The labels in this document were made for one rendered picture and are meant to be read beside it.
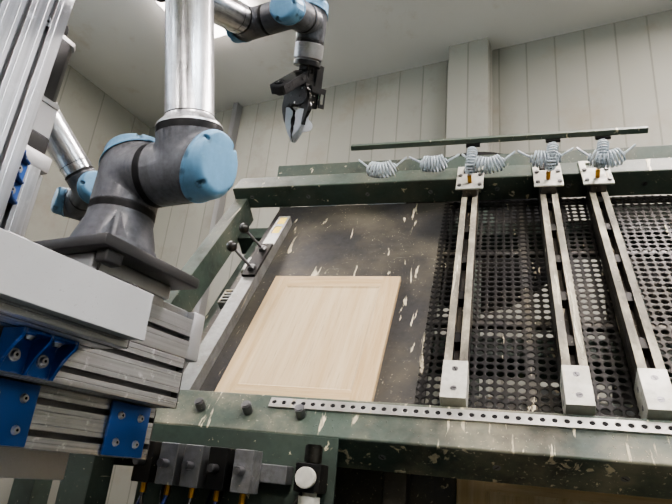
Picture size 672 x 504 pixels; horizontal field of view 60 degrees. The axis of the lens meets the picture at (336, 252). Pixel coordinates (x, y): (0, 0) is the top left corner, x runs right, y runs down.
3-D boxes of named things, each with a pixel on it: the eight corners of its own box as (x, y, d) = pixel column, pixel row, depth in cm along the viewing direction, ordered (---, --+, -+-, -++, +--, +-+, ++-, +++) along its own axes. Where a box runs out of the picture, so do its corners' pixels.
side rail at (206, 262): (107, 409, 169) (92, 382, 163) (241, 220, 258) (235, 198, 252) (124, 411, 167) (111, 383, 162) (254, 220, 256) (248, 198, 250)
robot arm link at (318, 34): (293, -6, 146) (309, 4, 154) (287, 39, 148) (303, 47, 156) (320, -6, 143) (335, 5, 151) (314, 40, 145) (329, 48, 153)
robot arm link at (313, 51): (311, 40, 145) (287, 41, 150) (309, 59, 146) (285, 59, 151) (329, 48, 151) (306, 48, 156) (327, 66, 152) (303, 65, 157)
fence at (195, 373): (176, 400, 159) (172, 390, 157) (281, 224, 235) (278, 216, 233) (192, 401, 158) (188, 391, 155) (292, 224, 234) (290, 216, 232)
